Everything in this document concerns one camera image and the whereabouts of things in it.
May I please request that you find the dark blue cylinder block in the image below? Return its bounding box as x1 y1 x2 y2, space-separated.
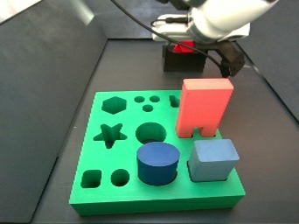
136 142 180 186

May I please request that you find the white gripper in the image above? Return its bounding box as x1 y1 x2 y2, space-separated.
152 14 250 42

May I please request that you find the green shape sorter board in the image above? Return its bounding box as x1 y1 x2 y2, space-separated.
70 90 246 216

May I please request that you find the salmon red arch block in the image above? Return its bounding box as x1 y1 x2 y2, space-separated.
175 78 234 138

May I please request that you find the light blue cube block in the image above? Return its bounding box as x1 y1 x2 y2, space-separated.
188 139 239 182

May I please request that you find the black camera cable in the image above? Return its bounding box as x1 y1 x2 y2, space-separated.
110 0 231 77

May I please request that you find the black curved cradle stand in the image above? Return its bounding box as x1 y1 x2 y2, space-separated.
163 45 207 72

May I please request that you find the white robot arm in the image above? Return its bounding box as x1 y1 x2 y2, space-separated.
151 0 279 45

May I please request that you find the red hexagonal prism block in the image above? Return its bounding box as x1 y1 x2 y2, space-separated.
172 41 195 53

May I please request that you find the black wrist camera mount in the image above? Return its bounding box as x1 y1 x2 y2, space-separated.
195 41 246 78

